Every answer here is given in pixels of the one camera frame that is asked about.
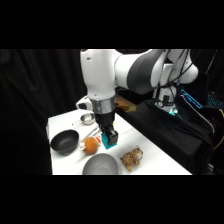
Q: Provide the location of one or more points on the blue lit keyboard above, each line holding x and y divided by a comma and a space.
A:
216, 100

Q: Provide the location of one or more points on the small steel measuring cup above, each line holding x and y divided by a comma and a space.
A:
87, 118

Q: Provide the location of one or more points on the blue lit device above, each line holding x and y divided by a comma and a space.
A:
191, 98

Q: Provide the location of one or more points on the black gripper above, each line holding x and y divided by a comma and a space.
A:
105, 120

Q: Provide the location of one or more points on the orange brown round toy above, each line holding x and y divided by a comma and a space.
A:
90, 145

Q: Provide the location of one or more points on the tan wrist mount piece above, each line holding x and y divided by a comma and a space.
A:
126, 106

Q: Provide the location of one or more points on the black cloth covered stand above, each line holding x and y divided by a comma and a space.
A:
166, 133

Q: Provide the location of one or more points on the small green light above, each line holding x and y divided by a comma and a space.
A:
173, 111

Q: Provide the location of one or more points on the grey bowl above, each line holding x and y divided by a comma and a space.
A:
100, 164

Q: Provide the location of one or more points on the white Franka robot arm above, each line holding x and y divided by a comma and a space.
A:
100, 73

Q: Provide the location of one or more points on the tiger plush toy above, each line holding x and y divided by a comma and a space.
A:
132, 158

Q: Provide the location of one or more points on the black curtain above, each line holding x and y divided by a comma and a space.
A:
33, 100

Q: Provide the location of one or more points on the black frying pan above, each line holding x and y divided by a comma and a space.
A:
65, 141

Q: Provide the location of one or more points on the silver metal utensil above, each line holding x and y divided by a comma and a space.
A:
95, 132

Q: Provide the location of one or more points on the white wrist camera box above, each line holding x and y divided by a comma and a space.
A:
83, 102

